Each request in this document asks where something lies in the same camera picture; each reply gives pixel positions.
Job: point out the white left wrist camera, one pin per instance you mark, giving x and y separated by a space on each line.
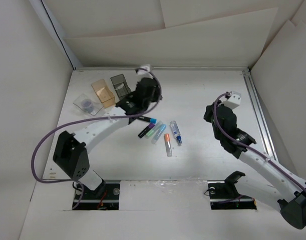
143 70

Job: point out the green clear-cap highlighter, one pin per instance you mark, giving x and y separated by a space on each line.
153 129

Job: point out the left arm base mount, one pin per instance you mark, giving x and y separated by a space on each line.
88 201

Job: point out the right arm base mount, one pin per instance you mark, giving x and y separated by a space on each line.
223 194

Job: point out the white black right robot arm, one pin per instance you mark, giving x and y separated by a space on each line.
286 193

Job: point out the grey translucent container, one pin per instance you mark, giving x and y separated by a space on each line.
120 86

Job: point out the black marker blue cap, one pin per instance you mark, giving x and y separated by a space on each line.
147 119

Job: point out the aluminium rail edge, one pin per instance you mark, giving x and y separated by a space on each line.
259 115
155 68

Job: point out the orange translucent container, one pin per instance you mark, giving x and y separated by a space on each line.
103 93

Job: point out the black marker purple cap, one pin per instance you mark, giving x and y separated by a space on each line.
146 130

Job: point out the light blue highlighter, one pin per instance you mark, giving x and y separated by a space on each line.
158 133

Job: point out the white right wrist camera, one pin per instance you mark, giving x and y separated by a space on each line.
232 99

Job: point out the aluminium rail back edge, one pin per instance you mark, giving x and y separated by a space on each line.
155 68

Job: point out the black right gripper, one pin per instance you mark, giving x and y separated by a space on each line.
208 113

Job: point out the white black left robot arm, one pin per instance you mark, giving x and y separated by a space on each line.
72 149

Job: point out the clear translucent container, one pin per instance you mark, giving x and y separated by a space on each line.
85 104

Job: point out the orange highlighter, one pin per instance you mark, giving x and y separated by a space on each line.
168 145

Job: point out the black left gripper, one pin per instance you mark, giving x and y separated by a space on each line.
156 96

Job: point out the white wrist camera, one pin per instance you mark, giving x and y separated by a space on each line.
143 70
232 99

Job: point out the clear bottle blue nozzle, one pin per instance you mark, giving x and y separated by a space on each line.
176 132

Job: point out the aluminium rail right edge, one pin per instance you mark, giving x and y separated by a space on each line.
259 115

